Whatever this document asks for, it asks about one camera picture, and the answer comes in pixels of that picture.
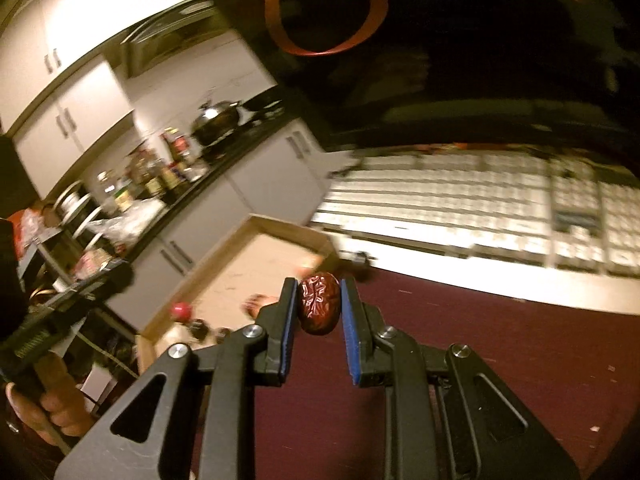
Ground person's left hand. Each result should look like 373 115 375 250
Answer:
6 355 97 448

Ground dark red cloth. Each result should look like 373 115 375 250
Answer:
190 265 640 480

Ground row of condiment bottles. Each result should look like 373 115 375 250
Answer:
97 127 201 208

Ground dish rack with plates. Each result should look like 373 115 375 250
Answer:
47 180 103 241

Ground white upper cabinets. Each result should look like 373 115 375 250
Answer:
0 0 211 198

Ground clear plastic bag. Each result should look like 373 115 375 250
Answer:
90 199 168 248

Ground grey lower cabinets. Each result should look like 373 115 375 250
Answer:
107 120 328 318

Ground black kitchen counter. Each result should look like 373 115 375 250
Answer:
125 110 303 258

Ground black monitor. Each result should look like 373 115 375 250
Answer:
187 0 640 153

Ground wrinkled red date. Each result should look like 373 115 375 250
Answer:
299 271 342 336

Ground metal wok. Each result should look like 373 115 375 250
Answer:
191 100 247 147

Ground shallow cardboard box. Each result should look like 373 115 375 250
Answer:
135 214 342 381

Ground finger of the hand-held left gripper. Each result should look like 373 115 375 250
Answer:
70 261 135 311

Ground orange cable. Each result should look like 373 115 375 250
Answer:
215 0 391 57

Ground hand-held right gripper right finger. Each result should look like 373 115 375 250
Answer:
340 276 581 480

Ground black stove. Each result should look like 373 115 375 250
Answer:
240 87 286 121

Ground range hood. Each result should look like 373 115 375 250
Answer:
119 0 223 78

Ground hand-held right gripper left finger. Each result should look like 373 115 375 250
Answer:
54 277 299 480

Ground red snack packet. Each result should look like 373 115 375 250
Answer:
75 247 118 278

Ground white keyboard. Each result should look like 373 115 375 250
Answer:
310 152 640 277

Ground white flat board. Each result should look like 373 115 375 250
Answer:
320 230 640 317

